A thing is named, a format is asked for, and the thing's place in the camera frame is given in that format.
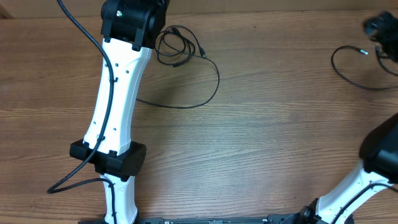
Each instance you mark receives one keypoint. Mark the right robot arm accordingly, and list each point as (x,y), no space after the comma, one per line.
(376,169)

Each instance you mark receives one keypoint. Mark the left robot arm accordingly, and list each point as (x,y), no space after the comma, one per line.
(129,31)

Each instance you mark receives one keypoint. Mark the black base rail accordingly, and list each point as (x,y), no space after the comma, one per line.
(270,219)

